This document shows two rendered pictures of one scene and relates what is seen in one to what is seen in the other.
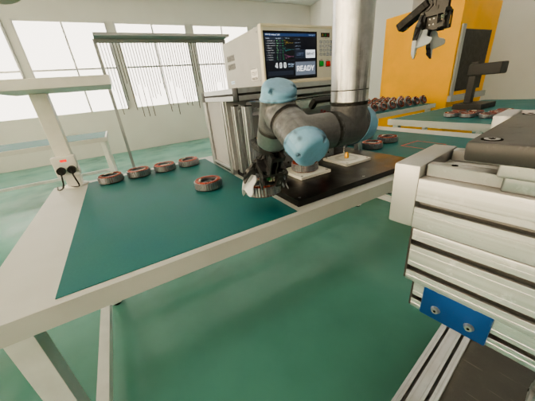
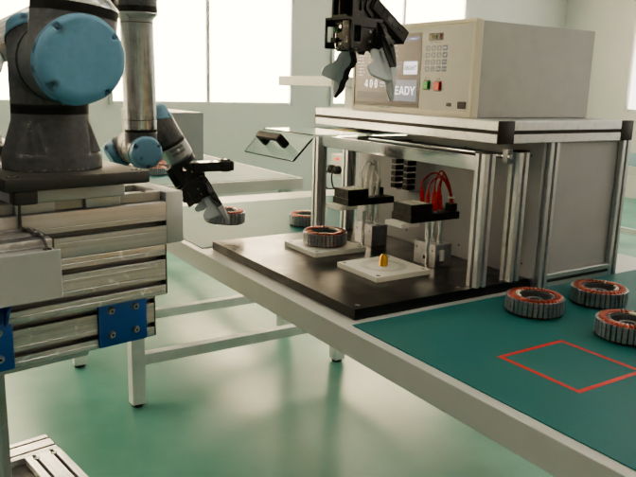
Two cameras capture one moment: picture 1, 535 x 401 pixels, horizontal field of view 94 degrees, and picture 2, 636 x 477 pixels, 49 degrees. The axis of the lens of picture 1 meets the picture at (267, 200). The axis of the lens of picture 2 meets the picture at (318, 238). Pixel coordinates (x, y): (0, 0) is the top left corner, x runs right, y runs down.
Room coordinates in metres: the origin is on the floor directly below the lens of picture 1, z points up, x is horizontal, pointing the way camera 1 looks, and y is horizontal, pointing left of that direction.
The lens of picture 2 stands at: (0.84, -1.89, 1.18)
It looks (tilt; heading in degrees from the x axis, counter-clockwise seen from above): 12 degrees down; 85
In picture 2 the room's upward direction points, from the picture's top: 2 degrees clockwise
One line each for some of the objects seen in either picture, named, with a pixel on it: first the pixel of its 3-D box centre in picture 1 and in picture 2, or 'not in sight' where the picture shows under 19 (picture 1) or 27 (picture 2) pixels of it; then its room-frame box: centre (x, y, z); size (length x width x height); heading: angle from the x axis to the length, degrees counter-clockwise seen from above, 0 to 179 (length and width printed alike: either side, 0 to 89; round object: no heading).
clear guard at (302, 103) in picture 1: (296, 105); (325, 142); (1.00, -0.14, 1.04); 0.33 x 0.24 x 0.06; 28
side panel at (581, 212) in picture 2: not in sight; (580, 211); (1.57, -0.37, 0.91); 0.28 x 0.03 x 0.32; 28
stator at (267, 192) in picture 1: (263, 187); (224, 215); (0.74, 0.01, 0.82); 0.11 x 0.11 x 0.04
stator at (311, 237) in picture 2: (304, 165); (325, 236); (1.00, -0.17, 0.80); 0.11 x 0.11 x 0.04
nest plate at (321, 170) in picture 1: (304, 170); (325, 246); (1.00, -0.17, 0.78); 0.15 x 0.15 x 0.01; 28
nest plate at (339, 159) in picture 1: (346, 158); (382, 268); (1.12, -0.38, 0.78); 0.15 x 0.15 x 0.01; 28
